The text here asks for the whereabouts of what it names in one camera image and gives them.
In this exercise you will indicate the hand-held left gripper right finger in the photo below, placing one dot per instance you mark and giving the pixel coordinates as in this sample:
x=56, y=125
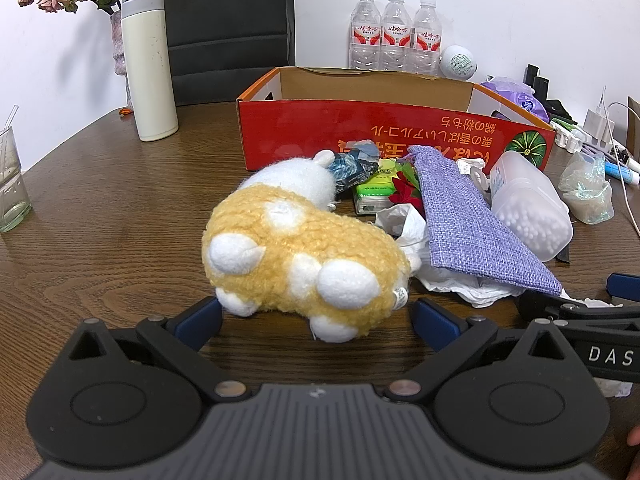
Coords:
x=435, y=322

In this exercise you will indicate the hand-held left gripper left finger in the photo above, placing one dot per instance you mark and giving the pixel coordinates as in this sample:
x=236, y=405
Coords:
x=200, y=320

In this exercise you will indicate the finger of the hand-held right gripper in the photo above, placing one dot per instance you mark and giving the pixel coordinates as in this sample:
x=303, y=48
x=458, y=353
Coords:
x=550, y=307
x=624, y=287

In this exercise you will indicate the white tissue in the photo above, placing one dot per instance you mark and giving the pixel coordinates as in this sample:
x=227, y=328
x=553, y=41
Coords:
x=405, y=230

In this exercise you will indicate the purple woven pouch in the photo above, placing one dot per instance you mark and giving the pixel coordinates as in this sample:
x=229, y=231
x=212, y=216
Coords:
x=465, y=230

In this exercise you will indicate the clear plastic bag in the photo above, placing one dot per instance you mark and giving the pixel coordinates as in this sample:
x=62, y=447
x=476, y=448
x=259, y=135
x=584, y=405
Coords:
x=587, y=190

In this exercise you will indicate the yellow white plush toy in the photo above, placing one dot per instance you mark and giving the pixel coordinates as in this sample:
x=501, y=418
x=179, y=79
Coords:
x=300, y=240

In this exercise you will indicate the red artificial rose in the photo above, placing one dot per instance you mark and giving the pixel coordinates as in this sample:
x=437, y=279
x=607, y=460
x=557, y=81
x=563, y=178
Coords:
x=405, y=192

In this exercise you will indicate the red cardboard box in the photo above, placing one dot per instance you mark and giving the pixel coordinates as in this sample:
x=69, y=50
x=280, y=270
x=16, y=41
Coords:
x=310, y=130

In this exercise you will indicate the person's right hand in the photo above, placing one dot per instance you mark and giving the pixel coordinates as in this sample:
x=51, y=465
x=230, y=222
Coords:
x=634, y=437

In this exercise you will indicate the translucent cotton swab box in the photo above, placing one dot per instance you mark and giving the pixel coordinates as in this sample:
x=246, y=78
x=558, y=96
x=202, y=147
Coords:
x=530, y=210

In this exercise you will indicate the blue toothpaste tube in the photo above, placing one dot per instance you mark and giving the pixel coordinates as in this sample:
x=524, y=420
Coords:
x=620, y=171

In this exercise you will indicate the white cylindrical device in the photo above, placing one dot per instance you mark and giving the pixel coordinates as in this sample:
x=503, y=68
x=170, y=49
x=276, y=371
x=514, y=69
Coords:
x=634, y=164

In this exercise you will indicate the green tissue pack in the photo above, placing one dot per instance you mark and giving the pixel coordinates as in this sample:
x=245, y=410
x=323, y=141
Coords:
x=372, y=190

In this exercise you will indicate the brown cardboard piece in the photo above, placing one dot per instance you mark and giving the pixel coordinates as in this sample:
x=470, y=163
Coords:
x=634, y=130

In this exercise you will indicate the white plastic holder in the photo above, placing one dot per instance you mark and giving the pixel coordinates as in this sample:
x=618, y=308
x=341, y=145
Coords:
x=567, y=135

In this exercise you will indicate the crumpled blue wrapper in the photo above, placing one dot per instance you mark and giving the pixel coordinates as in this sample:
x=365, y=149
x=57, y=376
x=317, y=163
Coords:
x=350, y=167

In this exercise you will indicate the black flat device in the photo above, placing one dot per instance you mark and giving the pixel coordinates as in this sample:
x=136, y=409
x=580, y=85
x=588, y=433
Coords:
x=554, y=107

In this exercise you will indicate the purple plastic bag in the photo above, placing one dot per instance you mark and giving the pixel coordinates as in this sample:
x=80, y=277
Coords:
x=515, y=92

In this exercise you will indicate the glass cup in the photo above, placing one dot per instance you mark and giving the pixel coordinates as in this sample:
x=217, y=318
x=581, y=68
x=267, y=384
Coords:
x=12, y=190

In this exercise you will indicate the black upright device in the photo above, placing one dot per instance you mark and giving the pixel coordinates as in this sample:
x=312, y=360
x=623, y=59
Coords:
x=530, y=75

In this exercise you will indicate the white thermos bottle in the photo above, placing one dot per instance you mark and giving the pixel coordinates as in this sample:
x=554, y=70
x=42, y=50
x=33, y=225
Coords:
x=150, y=70

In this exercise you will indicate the white round speaker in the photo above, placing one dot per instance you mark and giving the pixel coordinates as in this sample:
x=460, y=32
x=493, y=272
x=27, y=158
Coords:
x=457, y=62

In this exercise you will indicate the glass stirring rod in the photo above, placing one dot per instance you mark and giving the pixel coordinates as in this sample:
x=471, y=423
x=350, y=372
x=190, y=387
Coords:
x=10, y=120

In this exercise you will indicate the grey stone vase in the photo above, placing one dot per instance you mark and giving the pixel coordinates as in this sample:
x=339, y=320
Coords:
x=119, y=50

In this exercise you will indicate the black paper bag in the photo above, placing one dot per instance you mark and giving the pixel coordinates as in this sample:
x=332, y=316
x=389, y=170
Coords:
x=230, y=35

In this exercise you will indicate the white wall charger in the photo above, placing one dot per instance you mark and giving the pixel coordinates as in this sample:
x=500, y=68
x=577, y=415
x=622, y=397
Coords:
x=597, y=127

